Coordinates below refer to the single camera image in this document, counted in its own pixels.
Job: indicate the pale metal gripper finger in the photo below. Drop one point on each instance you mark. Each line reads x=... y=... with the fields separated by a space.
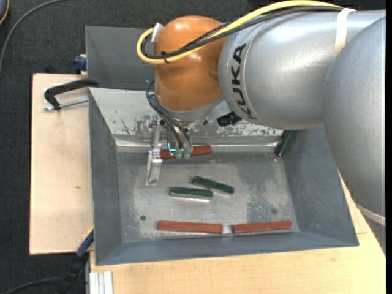
x=156 y=170
x=149 y=164

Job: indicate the red-brown flat block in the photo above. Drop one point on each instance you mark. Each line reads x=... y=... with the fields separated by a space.
x=190 y=227
x=261 y=226
x=200 y=150

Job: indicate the dark green flat block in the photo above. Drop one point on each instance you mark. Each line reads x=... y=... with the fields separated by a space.
x=214 y=185
x=190 y=192
x=285 y=144

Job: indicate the grey metal bin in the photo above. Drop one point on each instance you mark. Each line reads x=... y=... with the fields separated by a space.
x=190 y=210

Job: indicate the black cylinder on white bracket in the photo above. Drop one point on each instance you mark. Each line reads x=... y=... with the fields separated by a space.
x=228 y=119

